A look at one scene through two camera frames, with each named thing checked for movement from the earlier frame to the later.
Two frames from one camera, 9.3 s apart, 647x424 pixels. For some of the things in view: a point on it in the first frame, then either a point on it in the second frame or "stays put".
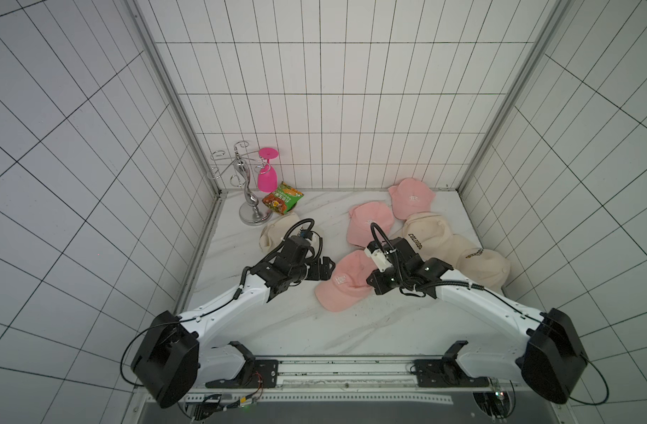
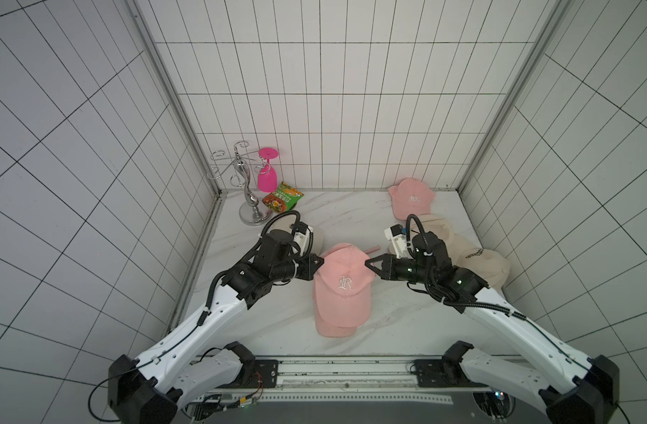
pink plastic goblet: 267,178 stays put
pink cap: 360,221 -> 343,286
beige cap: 484,268 stays put
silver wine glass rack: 254,213 stays put
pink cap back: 411,195 stays put
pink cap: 348,287 -> 338,313
